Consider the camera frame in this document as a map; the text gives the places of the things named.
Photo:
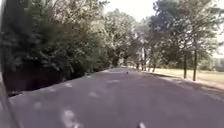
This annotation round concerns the grey asphalt path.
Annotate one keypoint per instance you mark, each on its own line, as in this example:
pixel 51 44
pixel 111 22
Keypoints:
pixel 126 96

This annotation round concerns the dense wood of trees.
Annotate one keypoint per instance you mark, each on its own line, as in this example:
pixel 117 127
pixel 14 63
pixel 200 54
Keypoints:
pixel 56 40

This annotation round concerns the robot's own part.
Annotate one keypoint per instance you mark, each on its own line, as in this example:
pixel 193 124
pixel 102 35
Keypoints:
pixel 77 126
pixel 142 125

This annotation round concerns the row of trees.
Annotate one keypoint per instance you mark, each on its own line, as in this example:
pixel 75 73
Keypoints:
pixel 180 33

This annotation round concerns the dirt verge strip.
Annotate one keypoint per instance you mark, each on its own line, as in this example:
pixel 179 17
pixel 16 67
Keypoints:
pixel 200 85

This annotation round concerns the dry grass field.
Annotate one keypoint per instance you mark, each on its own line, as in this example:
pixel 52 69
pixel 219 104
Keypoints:
pixel 203 76

